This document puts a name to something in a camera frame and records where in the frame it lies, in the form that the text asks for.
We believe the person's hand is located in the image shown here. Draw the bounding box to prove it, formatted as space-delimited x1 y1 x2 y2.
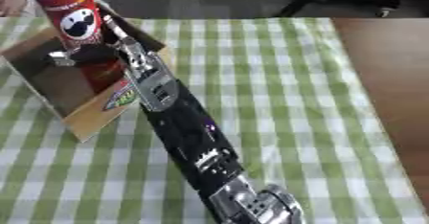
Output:
0 0 31 18

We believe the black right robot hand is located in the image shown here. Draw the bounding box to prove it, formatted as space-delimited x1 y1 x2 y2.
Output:
45 13 165 77

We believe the red cylindrical chip can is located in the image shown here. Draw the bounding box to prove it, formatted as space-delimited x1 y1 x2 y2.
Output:
23 0 129 94

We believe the open tan cardboard box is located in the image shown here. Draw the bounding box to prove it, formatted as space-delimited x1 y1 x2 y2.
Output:
0 0 176 144

